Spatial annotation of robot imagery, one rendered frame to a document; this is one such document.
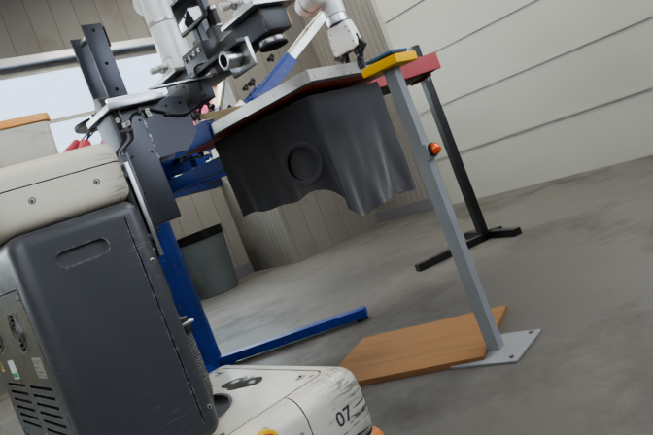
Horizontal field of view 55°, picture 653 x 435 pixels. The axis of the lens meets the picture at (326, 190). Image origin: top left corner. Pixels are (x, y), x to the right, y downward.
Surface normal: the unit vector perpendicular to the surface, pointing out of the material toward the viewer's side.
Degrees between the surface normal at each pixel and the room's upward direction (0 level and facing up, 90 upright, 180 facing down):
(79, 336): 90
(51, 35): 90
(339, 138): 92
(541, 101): 90
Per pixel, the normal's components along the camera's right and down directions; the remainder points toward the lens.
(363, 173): 0.76, -0.18
